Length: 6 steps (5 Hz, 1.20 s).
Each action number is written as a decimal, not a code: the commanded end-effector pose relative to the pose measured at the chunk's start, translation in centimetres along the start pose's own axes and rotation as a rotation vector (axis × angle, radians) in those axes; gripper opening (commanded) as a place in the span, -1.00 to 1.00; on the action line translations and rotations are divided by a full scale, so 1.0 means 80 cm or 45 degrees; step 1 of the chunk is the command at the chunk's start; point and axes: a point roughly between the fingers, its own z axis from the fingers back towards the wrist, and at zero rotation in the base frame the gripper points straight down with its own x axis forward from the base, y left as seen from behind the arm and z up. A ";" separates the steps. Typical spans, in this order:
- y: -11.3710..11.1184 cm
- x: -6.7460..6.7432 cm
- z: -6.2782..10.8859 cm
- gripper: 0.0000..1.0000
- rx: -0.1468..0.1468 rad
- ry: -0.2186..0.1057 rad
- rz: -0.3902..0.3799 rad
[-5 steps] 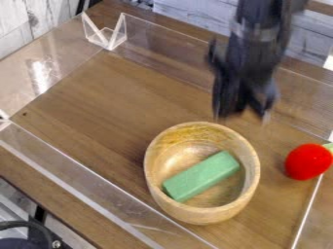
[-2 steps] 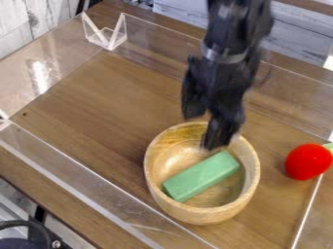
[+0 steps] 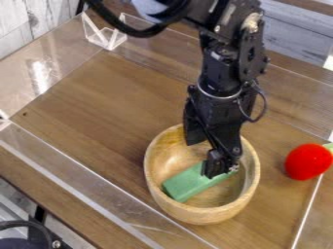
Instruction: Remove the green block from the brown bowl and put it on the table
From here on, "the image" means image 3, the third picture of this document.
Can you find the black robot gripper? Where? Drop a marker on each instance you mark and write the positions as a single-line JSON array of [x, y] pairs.
[[214, 118]]

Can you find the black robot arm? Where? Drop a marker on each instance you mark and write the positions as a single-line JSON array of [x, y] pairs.
[[230, 27]]

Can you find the green rectangular block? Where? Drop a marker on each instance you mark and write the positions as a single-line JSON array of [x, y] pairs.
[[190, 182]]

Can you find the clear acrylic corner bracket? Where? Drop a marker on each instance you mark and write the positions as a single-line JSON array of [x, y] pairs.
[[107, 38]]

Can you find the brown wooden bowl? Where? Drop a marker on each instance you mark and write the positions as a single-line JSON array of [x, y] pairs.
[[220, 202]]

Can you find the red strawberry toy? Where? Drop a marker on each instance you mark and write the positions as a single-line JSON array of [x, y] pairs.
[[309, 160]]

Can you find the black metal table leg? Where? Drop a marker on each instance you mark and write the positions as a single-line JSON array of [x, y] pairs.
[[40, 214]]

